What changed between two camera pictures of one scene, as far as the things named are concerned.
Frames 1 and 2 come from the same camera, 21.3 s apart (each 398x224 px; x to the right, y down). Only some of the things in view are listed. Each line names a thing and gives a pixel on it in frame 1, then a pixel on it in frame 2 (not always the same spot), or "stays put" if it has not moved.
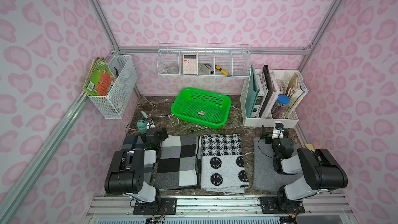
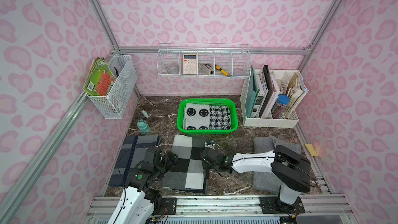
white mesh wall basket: x=113 y=106 stays put
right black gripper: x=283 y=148 -> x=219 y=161
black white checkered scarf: x=179 y=163 stays put
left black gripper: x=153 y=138 -> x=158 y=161
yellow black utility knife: x=218 y=68 stays put
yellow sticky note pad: x=310 y=146 stays put
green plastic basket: x=201 y=108 -> x=234 y=116
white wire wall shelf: x=202 y=59 stays put
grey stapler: x=207 y=68 stays put
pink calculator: x=189 y=64 stays put
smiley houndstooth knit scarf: x=222 y=168 -> x=201 y=116
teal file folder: x=252 y=93 stays put
